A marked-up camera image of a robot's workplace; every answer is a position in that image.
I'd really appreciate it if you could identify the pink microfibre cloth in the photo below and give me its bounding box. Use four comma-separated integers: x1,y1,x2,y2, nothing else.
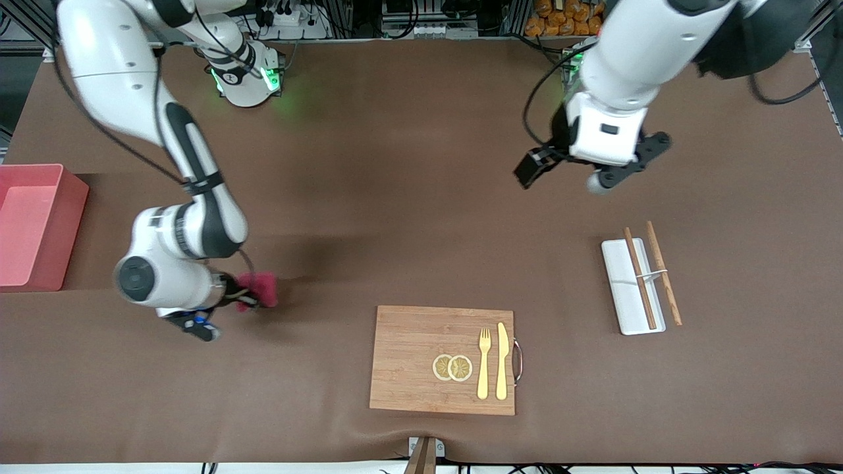
236,273,279,313

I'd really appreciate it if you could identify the orange snack bag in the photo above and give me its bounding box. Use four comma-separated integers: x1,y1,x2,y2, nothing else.
525,0,608,38

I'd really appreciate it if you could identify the white rectangular tray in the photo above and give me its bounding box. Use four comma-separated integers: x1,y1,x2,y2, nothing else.
601,238,666,336

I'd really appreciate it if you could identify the light wooden chopstick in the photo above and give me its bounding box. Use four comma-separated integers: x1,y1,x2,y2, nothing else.
644,221,683,327

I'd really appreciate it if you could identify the long white power strip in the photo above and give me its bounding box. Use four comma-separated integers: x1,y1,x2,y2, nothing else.
382,22,479,39

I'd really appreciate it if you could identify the bamboo cutting board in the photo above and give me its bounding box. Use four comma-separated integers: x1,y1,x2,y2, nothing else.
369,305,516,416

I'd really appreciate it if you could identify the yellow plastic knife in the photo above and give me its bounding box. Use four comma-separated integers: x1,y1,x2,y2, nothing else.
495,322,510,401

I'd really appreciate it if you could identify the pink plastic bin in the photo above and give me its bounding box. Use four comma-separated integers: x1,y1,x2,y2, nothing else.
0,164,90,292

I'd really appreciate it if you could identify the yellow plastic fork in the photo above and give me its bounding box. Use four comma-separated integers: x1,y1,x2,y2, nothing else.
477,328,492,400

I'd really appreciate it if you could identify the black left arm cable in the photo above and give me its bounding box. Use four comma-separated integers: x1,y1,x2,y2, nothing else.
522,41,825,149

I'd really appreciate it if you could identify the front camera mount bracket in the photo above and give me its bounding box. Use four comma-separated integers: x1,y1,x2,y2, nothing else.
403,436,446,474

